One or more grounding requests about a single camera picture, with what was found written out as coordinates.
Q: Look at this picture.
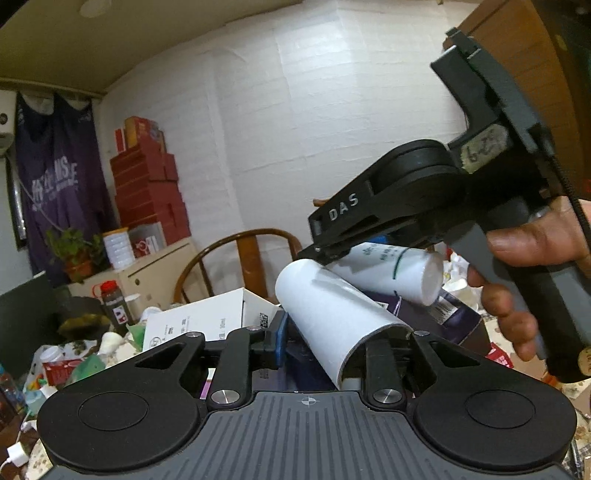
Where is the purple printed shirt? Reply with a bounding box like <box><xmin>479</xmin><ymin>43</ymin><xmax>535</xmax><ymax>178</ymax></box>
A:
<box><xmin>14</xmin><ymin>90</ymin><xmax>112</xmax><ymax>287</ymax></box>

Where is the dark bottle with red cap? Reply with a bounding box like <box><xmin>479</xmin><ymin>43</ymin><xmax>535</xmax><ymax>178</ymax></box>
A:
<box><xmin>92</xmin><ymin>279</ymin><xmax>136</xmax><ymax>334</ymax></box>

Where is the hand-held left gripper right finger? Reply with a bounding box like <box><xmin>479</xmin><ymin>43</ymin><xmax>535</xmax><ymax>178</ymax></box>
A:
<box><xmin>365</xmin><ymin>331</ymin><xmax>481</xmax><ymax>404</ymax></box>

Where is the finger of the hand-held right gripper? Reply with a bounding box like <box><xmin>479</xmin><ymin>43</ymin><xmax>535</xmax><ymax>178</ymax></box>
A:
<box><xmin>295</xmin><ymin>244</ymin><xmax>355</xmax><ymax>267</ymax></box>

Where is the white tube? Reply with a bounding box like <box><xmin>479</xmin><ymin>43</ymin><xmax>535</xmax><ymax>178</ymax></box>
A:
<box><xmin>274</xmin><ymin>258</ymin><xmax>414</xmax><ymax>389</ymax></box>

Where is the dark purple box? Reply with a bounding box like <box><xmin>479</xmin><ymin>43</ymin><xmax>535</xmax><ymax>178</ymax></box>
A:
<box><xmin>286</xmin><ymin>288</ymin><xmax>491</xmax><ymax>393</ymax></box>

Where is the wooden cabinet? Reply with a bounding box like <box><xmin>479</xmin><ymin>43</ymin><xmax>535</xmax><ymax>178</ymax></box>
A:
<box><xmin>442</xmin><ymin>0</ymin><xmax>591</xmax><ymax>206</ymax></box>

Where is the potted plant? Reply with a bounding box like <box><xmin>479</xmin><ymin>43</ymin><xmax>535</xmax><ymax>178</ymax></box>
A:
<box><xmin>45</xmin><ymin>227</ymin><xmax>108</xmax><ymax>283</ymax></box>

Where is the stack of red boxes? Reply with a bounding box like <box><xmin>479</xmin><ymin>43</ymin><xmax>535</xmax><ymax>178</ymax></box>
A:
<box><xmin>110</xmin><ymin>115</ymin><xmax>192</xmax><ymax>247</ymax></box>

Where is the round ceiling lamp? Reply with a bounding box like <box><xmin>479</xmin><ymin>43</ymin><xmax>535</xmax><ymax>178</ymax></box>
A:
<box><xmin>78</xmin><ymin>0</ymin><xmax>126</xmax><ymax>19</ymax></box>

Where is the white jar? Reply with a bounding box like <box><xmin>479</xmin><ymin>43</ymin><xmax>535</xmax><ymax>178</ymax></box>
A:
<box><xmin>102</xmin><ymin>226</ymin><xmax>136</xmax><ymax>271</ymax></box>

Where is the white bottle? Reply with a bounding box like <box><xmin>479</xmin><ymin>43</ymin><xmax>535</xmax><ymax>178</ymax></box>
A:
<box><xmin>332</xmin><ymin>242</ymin><xmax>447</xmax><ymax>306</ymax></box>

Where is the red packet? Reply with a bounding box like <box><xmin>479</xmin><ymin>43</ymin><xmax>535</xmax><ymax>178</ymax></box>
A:
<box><xmin>41</xmin><ymin>359</ymin><xmax>89</xmax><ymax>387</ymax></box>

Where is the green plastic bag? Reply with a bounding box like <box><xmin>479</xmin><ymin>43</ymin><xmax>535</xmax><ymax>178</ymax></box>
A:
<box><xmin>69</xmin><ymin>354</ymin><xmax>108</xmax><ymax>385</ymax></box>

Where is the dark board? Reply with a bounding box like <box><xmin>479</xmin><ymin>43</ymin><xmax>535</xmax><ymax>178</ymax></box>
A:
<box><xmin>0</xmin><ymin>271</ymin><xmax>62</xmax><ymax>391</ymax></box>

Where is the cream cabinet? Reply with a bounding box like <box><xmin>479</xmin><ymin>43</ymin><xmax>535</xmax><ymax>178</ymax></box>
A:
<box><xmin>68</xmin><ymin>237</ymin><xmax>214</xmax><ymax>320</ymax></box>

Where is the person's right hand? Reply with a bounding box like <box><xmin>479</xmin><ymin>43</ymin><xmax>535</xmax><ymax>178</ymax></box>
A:
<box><xmin>466</xmin><ymin>196</ymin><xmax>591</xmax><ymax>361</ymax></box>

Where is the white box with printed text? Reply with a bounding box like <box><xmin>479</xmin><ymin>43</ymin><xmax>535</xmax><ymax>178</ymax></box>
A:
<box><xmin>142</xmin><ymin>287</ymin><xmax>280</xmax><ymax>354</ymax></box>

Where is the white charger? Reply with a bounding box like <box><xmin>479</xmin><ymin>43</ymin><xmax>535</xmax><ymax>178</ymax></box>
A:
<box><xmin>6</xmin><ymin>442</ymin><xmax>32</xmax><ymax>468</ymax></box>

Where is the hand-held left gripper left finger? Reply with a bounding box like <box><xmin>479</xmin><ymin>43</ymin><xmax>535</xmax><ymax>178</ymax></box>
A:
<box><xmin>134</xmin><ymin>311</ymin><xmax>287</xmax><ymax>409</ymax></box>

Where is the wooden chair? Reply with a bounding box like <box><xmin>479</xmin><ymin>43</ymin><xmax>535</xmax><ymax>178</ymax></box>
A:
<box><xmin>173</xmin><ymin>228</ymin><xmax>304</xmax><ymax>306</ymax></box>

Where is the black cable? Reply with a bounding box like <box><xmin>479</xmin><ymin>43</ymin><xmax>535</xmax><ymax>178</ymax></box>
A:
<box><xmin>549</xmin><ymin>141</ymin><xmax>591</xmax><ymax>243</ymax></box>

